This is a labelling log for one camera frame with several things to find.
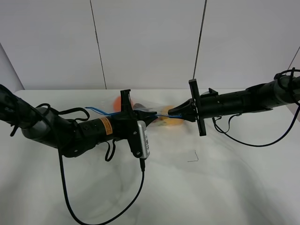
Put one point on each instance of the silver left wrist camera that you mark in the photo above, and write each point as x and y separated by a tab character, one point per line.
144	139

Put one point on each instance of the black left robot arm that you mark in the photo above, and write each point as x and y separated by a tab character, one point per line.
71	131

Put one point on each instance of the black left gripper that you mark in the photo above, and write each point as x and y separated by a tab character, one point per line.
126	122

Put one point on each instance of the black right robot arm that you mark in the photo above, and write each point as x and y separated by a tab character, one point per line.
283	90

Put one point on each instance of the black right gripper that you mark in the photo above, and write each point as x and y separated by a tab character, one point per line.
185	110

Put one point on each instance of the orange ball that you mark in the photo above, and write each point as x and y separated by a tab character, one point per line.
117	104

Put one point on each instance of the dark purple object in bag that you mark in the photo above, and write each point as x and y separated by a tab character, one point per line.
140	107

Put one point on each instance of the yellow-green fruit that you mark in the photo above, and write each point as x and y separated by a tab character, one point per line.
170	121

